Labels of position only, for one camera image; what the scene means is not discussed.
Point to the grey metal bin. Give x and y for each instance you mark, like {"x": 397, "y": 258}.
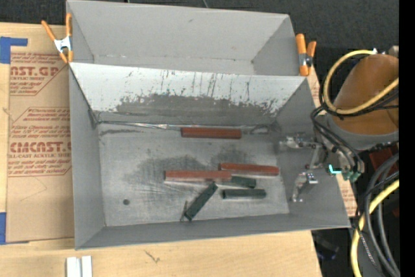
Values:
{"x": 194, "y": 155}

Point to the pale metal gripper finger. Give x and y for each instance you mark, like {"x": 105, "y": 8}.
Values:
{"x": 300, "y": 142}
{"x": 301, "y": 186}

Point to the red-brown flat block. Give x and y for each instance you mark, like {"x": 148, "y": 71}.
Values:
{"x": 197, "y": 175}
{"x": 249, "y": 168}
{"x": 210, "y": 133}

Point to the brown cardboard board red print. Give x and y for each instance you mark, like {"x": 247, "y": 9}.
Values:
{"x": 39, "y": 126}

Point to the dark green flat block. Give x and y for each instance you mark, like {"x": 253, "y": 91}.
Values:
{"x": 244, "y": 194}
{"x": 244, "y": 182}
{"x": 201, "y": 201}

